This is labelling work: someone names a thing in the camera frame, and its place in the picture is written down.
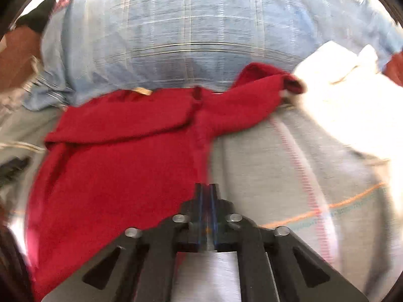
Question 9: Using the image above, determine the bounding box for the red knit garment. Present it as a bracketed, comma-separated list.
[27, 62, 307, 302]

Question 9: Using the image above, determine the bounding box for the white patterned cloth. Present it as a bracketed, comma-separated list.
[285, 40, 403, 164]

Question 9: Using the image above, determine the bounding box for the grey checked bed sheet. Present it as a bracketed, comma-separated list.
[0, 101, 403, 302]

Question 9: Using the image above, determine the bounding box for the blue plaid blanket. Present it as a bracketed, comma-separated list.
[23, 0, 403, 111]

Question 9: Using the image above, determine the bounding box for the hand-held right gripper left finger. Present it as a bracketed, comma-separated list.
[41, 183, 207, 302]

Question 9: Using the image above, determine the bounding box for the brown wooden furniture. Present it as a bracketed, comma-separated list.
[0, 27, 45, 92]

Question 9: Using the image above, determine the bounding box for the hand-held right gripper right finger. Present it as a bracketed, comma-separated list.
[207, 183, 370, 302]

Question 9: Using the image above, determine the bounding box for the dark cloth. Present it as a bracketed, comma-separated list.
[15, 0, 58, 34]

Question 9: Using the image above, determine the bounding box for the red patterned cloth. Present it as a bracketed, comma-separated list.
[383, 52, 403, 87]

